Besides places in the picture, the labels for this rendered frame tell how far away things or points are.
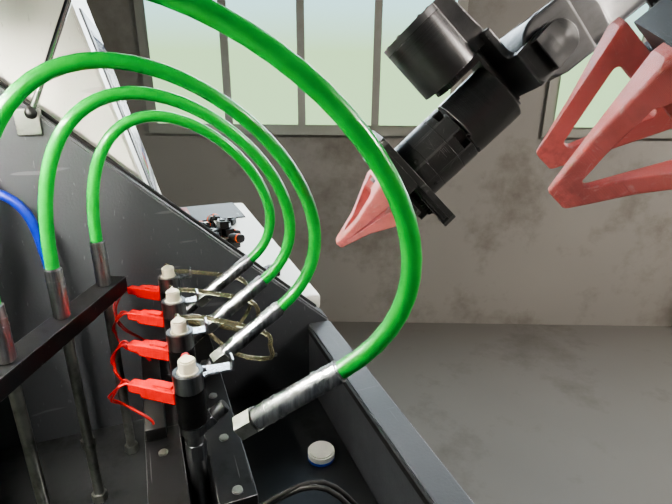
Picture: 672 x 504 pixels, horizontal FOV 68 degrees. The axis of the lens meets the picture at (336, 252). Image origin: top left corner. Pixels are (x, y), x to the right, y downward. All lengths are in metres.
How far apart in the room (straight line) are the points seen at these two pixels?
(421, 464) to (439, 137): 0.36
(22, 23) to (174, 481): 0.57
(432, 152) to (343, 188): 2.15
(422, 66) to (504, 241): 2.39
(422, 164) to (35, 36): 0.52
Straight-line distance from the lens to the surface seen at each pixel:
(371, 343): 0.36
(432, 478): 0.60
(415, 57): 0.46
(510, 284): 2.92
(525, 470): 2.09
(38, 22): 0.78
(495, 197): 2.72
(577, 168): 0.27
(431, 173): 0.46
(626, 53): 0.32
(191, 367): 0.49
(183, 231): 0.76
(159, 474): 0.58
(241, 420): 0.41
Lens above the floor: 1.37
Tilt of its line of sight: 20 degrees down
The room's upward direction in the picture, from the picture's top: straight up
